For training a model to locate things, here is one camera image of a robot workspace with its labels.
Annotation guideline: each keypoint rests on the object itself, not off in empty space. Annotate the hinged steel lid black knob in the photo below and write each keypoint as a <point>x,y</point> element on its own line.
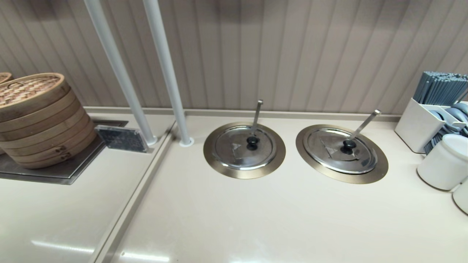
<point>329,153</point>
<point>234,153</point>

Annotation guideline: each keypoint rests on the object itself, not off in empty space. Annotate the steel pot lid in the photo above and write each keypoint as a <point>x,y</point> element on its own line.
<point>241,174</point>

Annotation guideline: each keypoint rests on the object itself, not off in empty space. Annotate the white pole base flange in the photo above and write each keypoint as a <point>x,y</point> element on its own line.
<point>156,140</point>
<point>186,145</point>

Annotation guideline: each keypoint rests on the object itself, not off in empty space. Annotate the white metal pole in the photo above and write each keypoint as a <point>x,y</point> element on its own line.
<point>166,65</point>
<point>117,65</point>

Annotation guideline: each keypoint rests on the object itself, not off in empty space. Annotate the clear acrylic sign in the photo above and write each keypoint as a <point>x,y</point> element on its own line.
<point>122,138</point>

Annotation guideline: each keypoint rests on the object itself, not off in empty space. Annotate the round brass-rimmed soup well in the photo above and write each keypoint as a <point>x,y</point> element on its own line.
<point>365,178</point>

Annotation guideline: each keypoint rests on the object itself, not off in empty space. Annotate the recessed steel tray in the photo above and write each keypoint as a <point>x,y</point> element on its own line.
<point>73,171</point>

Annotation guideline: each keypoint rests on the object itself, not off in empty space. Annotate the white cutlery holder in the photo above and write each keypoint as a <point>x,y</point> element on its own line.
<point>413,124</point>

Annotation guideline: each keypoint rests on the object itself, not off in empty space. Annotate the bamboo steamer stack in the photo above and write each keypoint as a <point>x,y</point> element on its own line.
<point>44,124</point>

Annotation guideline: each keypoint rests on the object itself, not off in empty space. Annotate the white cylindrical jar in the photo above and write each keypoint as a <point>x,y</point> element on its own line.
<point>462,197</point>
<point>442,164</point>

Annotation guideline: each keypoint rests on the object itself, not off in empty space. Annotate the grey-blue chopsticks bundle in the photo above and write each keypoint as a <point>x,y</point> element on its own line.
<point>442,87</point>

